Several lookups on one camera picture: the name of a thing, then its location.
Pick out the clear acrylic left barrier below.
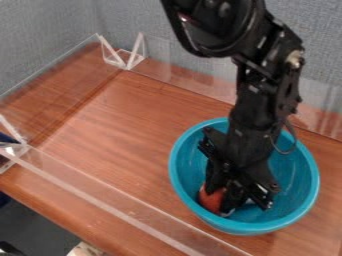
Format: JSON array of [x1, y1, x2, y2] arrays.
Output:
[[0, 33, 101, 100]]

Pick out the clear acrylic corner bracket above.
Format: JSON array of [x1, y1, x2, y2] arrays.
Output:
[[97, 32, 148, 70]]

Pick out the dark blue object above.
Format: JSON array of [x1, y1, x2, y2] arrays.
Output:
[[0, 132, 19, 144]]

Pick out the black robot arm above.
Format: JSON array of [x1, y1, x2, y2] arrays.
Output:
[[161, 0, 305, 216]]

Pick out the clear acrylic barrier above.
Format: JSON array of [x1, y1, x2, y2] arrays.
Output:
[[133, 33, 342, 141], [0, 114, 253, 256], [0, 33, 101, 100]]

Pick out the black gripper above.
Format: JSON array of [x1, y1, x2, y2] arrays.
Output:
[[198, 123, 281, 215]]

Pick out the brown and white toy mushroom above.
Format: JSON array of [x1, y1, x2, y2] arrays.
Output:
[[198, 185, 234, 217]]

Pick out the clear acrylic back barrier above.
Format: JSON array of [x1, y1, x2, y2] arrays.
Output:
[[133, 33, 342, 141]]

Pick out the clear acrylic front barrier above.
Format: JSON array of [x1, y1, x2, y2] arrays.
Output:
[[0, 114, 253, 256]]

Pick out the blue plastic bowl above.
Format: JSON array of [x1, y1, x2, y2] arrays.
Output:
[[169, 118, 321, 236]]

